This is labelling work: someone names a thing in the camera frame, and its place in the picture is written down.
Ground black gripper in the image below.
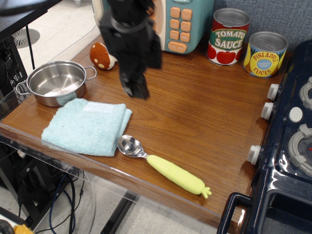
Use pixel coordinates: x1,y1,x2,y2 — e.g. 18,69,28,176
100,12,162,99

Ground plush brown mushroom toy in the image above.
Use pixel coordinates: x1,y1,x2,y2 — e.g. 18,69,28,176
89,42,117,70

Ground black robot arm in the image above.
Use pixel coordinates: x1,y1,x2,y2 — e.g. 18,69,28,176
99,0,161,99

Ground light blue folded cloth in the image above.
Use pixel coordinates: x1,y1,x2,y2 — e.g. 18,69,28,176
41,98,132,157

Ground toy microwave teal cream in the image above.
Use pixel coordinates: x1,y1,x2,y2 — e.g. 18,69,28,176
92,0,214,54

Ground small steel pot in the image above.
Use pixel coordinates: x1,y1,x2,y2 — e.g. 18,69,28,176
16,60,97,107

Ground clear acrylic table guard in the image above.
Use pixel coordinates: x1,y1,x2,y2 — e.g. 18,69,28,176
0,92,220,234

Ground tomato sauce can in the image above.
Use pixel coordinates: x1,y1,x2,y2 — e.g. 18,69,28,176
207,8,250,65

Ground pineapple slices can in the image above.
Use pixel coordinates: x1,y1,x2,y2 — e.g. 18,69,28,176
243,31,289,78

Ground black side desk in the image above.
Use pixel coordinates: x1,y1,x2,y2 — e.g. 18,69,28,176
0,0,47,98

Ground dark blue toy stove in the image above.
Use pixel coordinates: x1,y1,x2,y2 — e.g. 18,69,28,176
217,40,312,234

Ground spoon with yellow handle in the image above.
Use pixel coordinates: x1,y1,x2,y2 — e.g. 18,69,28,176
117,135,212,199

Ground floor cables bundle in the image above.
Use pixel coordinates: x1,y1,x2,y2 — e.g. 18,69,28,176
17,170,96,234

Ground black braided cable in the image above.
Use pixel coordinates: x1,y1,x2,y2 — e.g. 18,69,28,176
0,0,61,17

